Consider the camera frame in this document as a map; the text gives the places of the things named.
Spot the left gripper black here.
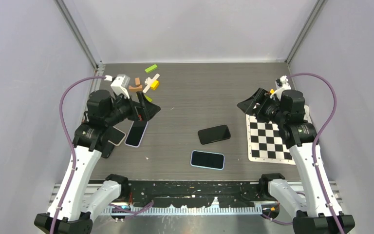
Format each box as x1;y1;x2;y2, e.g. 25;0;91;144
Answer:
105;90;160;127

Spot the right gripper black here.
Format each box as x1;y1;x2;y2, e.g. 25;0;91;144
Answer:
237;87;287;125

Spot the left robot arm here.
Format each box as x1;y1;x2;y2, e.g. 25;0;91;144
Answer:
34;90;161;234

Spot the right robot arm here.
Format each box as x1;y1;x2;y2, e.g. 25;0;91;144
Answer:
237;88;355;234

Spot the phone in lilac case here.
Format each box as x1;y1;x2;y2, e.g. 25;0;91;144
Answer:
125;121;148;148

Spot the phone in beige case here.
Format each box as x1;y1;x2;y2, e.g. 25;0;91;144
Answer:
108;127;126;146

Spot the black phone near left edge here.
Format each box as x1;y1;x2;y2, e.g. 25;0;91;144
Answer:
101;142;115;158

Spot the phone in light blue case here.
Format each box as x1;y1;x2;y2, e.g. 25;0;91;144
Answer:
190;150;225;170

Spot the light green flat brick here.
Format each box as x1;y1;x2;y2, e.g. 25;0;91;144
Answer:
145;95;152;102

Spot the yellow block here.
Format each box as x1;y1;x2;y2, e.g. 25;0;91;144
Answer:
150;80;159;90

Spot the brown arch block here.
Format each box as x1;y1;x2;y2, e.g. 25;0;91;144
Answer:
128;85;144;92

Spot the checkerboard mat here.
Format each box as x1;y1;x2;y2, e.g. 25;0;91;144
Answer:
245;115;295;165

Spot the green lego brick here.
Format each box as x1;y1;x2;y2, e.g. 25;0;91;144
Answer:
145;64;158;74

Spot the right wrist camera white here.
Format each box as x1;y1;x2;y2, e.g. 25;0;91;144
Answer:
270;76;292;101

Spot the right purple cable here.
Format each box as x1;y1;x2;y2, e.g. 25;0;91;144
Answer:
287;72;346;234

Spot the purple cable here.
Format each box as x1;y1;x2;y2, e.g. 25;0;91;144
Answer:
49;75;113;234
287;72;346;234

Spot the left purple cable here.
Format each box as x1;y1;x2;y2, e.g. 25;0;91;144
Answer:
49;75;113;234

